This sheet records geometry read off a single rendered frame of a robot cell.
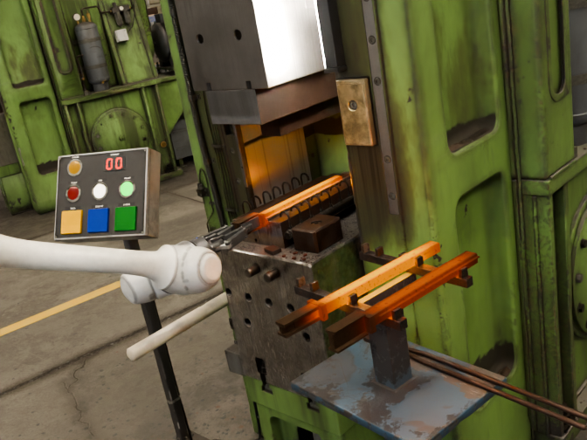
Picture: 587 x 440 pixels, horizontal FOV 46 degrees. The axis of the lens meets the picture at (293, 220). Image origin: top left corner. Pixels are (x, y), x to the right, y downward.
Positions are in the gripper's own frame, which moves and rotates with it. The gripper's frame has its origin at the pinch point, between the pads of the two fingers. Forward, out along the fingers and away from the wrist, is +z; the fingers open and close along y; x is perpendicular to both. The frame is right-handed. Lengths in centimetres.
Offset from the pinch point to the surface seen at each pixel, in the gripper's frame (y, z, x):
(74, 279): -271, 71, -102
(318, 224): 17.2, 9.9, -2.1
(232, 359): -39, 12, -62
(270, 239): 2.2, 5.0, -6.4
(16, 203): -482, 137, -94
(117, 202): -48.2, -9.4, 5.7
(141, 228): -38.1, -9.6, -1.7
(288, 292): 12.1, -1.3, -18.1
